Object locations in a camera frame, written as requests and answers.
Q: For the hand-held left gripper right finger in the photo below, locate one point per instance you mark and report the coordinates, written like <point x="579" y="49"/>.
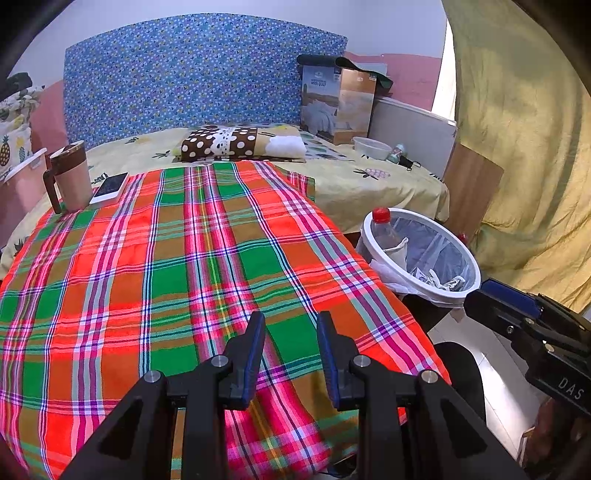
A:
<point x="330" y="364"/>

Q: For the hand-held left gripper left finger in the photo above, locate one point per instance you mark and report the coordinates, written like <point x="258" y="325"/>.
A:
<point x="251" y="364"/>

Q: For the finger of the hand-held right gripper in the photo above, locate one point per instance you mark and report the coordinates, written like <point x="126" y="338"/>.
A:
<point x="512" y="295"/>
<point x="498" y="316"/>

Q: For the white trash bin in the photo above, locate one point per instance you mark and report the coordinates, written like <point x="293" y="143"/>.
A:
<point x="369" y="244"/>

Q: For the clear plastic bottle red cap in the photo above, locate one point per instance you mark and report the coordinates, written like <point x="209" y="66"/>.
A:
<point x="383" y="226"/>

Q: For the person's right hand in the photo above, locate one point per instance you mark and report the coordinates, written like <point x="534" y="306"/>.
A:
<point x="558" y="434"/>

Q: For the wooden board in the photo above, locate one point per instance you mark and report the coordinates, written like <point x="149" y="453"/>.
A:
<point x="471" y="194"/>

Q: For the plaid tablecloth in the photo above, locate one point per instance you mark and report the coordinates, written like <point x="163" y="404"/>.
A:
<point x="161" y="277"/>

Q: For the yellow curtain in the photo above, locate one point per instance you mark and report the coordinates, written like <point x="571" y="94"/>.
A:
<point x="521" y="138"/>

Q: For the small black object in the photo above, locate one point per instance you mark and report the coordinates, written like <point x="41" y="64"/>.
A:
<point x="408" y="162"/>

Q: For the yellow pineapple print bedsheet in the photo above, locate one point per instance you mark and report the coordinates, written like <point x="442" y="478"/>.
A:
<point x="369" y="194"/>

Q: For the small green bottle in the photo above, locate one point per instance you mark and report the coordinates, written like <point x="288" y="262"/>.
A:
<point x="396" y="153"/>

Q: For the white cabinet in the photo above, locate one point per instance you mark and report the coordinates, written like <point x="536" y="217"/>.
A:
<point x="411" y="134"/>

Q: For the clear plastic bowl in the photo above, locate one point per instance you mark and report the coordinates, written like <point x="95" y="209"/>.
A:
<point x="371" y="148"/>

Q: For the white fluffy towel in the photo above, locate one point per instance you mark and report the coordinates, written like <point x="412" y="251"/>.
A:
<point x="287" y="146"/>

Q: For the brown polka dot pillow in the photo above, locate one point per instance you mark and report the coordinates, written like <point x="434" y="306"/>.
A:
<point x="212" y="143"/>

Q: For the white smartphone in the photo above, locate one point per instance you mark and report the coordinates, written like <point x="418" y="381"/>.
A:
<point x="110" y="188"/>

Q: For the brown tumbler mug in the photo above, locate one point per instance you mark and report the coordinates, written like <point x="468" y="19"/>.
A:
<point x="71" y="184"/>

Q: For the quilt packaging box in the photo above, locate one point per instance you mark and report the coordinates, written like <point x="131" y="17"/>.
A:
<point x="332" y="106"/>

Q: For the pink storage box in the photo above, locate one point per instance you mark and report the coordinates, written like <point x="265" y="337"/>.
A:
<point x="21" y="194"/>

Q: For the blue floral headboard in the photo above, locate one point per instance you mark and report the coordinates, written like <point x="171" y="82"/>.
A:
<point x="194" y="74"/>

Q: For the dark bag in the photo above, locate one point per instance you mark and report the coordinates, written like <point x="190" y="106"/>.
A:
<point x="316" y="60"/>

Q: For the pineapple print bedding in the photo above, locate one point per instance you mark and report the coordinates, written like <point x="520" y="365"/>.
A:
<point x="14" y="134"/>

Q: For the black bag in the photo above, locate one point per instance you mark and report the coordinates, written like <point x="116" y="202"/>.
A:
<point x="16" y="85"/>

